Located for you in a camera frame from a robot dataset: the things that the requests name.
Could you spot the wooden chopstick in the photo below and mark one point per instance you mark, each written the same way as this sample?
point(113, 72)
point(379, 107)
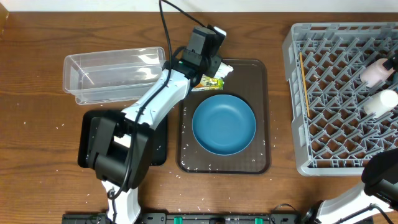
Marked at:
point(304, 83)

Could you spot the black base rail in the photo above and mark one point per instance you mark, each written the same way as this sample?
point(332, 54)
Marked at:
point(161, 218)

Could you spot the dark blue plate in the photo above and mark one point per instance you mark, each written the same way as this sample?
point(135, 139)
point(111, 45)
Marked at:
point(224, 125)

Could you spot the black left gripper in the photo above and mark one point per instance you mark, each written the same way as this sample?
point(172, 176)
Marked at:
point(217, 60)

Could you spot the white green wrapper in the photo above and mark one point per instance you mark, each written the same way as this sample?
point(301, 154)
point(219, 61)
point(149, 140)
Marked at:
point(207, 83)

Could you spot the grey dishwasher rack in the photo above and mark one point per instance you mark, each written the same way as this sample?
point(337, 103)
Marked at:
point(339, 138)

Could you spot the pink cup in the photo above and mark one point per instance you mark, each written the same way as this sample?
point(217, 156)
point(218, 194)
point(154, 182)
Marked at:
point(378, 71)

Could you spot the brown serving tray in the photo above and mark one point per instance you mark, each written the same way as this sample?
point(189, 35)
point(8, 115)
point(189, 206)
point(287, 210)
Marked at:
point(248, 82)

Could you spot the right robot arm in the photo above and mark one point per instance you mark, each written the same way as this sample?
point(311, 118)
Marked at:
point(377, 191)

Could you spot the black tray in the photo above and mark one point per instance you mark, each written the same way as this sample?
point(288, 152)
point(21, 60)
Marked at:
point(158, 146)

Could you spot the white paper napkin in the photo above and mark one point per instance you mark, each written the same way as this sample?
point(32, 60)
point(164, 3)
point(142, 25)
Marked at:
point(223, 70)

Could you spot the clear plastic bin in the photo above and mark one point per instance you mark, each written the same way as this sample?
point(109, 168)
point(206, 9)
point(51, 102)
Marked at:
point(111, 76)

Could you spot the white cup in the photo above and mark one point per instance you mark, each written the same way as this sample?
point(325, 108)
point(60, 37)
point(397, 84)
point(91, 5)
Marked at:
point(381, 103)

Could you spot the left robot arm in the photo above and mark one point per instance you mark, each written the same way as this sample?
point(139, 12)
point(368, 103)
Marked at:
point(117, 145)

